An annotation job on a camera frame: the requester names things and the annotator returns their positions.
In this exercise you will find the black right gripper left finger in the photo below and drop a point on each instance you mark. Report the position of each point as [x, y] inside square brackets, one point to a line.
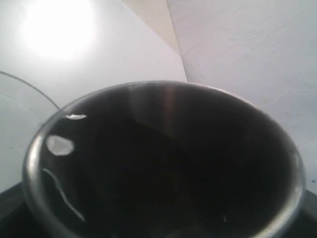
[15, 218]

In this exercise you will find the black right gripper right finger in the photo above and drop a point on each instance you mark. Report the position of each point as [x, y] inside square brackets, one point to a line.
[305, 225]

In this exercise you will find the clear plastic shaker body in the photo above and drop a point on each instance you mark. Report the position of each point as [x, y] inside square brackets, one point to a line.
[26, 97]

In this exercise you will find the stainless steel cup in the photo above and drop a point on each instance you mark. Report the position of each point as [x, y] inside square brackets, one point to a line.
[163, 159]

